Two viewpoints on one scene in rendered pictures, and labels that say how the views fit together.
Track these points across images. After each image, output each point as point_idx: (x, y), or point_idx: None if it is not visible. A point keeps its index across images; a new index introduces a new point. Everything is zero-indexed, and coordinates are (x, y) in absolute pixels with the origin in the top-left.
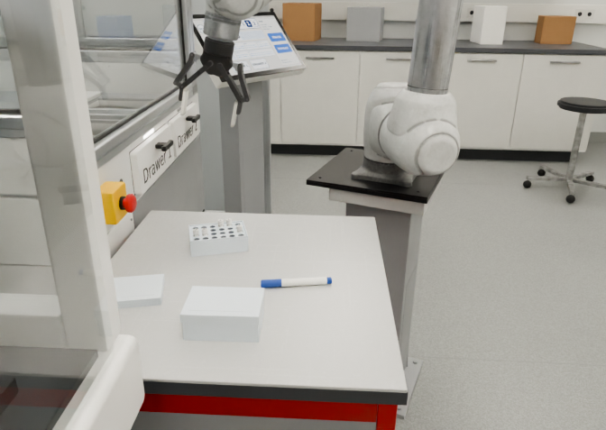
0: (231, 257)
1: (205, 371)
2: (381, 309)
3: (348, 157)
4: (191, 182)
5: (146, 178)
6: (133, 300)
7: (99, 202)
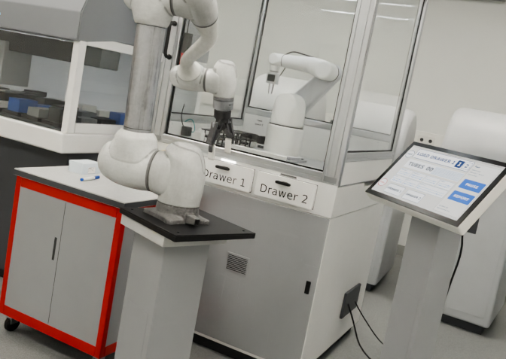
0: None
1: (67, 166)
2: (51, 177)
3: (227, 225)
4: (288, 238)
5: (205, 174)
6: None
7: (70, 98)
